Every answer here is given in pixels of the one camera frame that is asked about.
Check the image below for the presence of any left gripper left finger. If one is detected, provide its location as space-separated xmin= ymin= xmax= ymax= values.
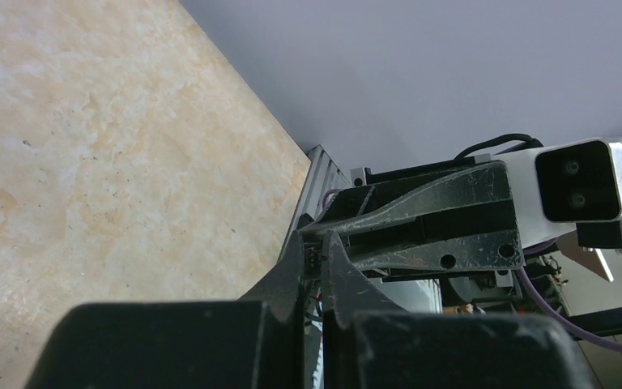
xmin=239 ymin=231 xmax=305 ymax=388

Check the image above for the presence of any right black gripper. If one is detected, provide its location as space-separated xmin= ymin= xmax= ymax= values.
xmin=299 ymin=156 xmax=525 ymax=315

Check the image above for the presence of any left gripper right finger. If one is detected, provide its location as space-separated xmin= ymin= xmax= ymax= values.
xmin=321 ymin=232 xmax=405 ymax=388

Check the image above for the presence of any black ethernet cable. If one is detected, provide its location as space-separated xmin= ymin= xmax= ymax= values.
xmin=453 ymin=133 xmax=545 ymax=162

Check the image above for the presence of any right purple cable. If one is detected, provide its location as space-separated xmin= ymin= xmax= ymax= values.
xmin=514 ymin=238 xmax=622 ymax=357

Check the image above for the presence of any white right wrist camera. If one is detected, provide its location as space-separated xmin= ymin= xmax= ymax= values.
xmin=496 ymin=138 xmax=622 ymax=250

